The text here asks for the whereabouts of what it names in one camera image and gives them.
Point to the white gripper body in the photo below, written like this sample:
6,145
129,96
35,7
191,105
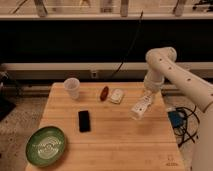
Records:
149,95

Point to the clear plastic bottle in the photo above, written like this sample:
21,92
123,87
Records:
138,110

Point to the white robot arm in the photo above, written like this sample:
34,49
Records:
161,64

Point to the blue box on floor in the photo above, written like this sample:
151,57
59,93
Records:
175,119

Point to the red oval object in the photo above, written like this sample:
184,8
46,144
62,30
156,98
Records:
104,93

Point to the black smartphone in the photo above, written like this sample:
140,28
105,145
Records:
84,121

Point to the translucent plastic cup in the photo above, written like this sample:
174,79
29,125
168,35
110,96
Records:
72,85

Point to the green ceramic bowl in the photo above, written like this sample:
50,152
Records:
45,146

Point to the white wall outlet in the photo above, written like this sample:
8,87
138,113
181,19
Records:
94,74

